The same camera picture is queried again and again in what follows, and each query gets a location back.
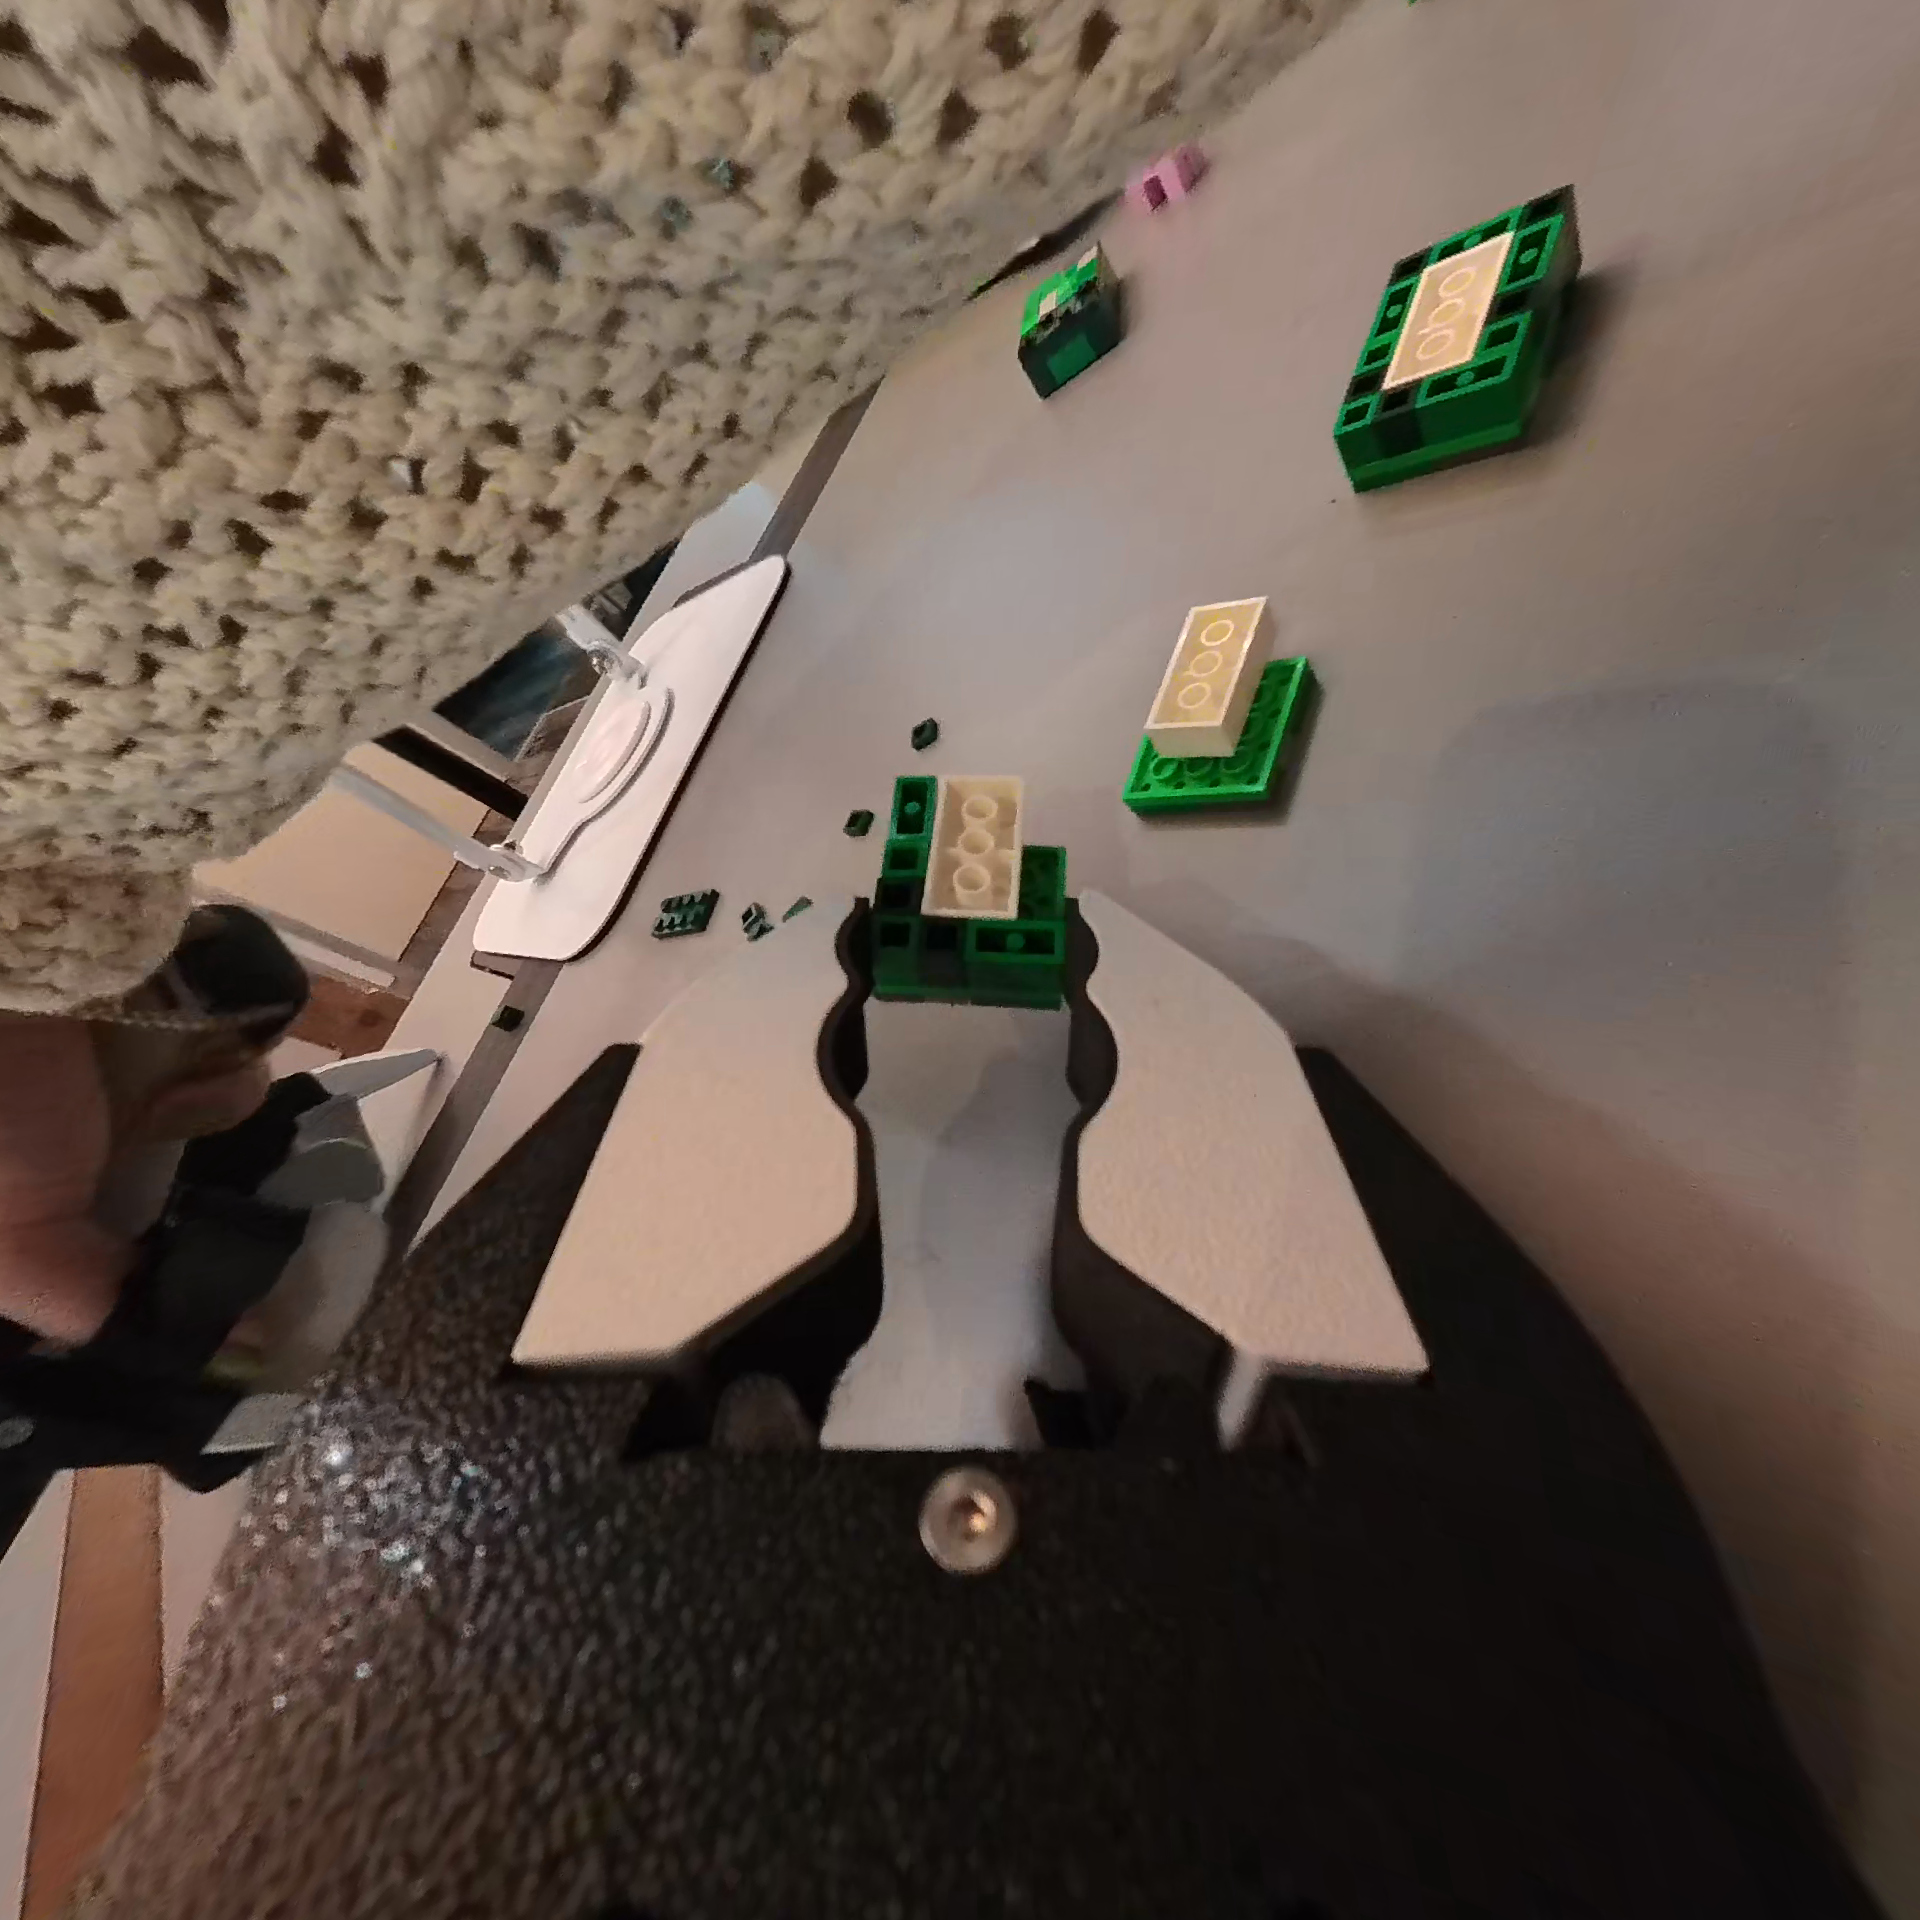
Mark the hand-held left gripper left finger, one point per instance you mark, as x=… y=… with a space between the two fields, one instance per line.
x=704 y=1184

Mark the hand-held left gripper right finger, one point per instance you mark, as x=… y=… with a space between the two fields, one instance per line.
x=1231 y=1184

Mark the green lego assembly white brick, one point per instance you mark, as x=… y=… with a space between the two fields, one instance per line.
x=974 y=863

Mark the dark green lego plate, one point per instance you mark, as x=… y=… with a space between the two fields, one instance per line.
x=686 y=914

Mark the scattered dark green lego pieces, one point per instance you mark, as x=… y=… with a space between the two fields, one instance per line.
x=859 y=822

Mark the pink lego pig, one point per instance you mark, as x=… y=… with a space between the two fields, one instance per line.
x=1172 y=178

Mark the person's right hand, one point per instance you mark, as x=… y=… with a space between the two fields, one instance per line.
x=91 y=1172

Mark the spare hand-held gripper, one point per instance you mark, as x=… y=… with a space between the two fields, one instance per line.
x=324 y=1155

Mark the book stand with white base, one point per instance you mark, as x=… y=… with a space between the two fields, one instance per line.
x=661 y=720

